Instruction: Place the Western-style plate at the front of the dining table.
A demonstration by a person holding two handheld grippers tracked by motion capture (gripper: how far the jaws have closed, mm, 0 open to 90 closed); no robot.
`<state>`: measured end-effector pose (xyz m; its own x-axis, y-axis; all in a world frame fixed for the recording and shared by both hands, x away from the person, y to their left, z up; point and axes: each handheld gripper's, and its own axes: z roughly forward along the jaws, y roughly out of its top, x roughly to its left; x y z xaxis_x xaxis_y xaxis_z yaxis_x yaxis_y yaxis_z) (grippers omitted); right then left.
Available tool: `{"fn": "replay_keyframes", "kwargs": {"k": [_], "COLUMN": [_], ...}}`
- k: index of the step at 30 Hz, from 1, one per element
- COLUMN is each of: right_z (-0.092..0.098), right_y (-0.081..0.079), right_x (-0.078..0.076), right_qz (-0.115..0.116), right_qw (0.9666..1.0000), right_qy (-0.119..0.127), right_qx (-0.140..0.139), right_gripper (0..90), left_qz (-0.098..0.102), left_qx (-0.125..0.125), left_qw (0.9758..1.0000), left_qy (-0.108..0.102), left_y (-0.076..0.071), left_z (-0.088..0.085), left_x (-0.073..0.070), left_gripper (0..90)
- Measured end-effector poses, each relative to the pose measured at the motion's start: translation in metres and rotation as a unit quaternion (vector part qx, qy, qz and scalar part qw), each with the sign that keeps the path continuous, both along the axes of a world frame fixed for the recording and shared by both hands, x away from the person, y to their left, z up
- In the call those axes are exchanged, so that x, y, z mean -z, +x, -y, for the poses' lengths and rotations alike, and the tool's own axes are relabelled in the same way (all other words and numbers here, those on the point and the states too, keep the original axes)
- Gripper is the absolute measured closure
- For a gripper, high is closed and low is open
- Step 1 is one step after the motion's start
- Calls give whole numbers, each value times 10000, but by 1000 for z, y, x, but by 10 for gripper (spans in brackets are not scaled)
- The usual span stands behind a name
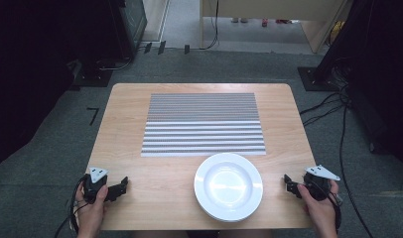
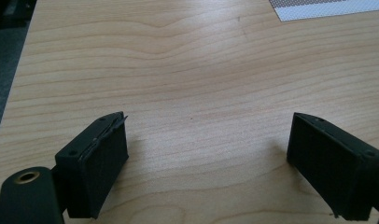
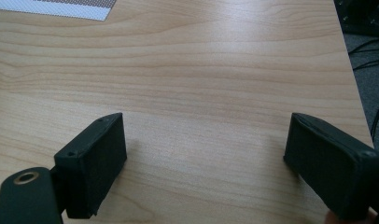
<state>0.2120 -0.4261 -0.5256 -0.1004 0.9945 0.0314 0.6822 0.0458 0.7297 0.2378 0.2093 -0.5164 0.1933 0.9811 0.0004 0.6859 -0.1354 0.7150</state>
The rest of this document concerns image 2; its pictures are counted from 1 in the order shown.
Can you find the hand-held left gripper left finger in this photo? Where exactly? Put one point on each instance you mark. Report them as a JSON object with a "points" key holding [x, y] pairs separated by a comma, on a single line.
{"points": [[97, 168]]}

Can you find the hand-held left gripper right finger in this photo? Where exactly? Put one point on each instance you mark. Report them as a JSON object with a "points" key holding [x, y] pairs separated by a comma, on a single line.
{"points": [[330, 168]]}

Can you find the white and grey woven mat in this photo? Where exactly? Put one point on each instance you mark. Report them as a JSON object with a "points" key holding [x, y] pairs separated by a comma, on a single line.
{"points": [[321, 7]]}

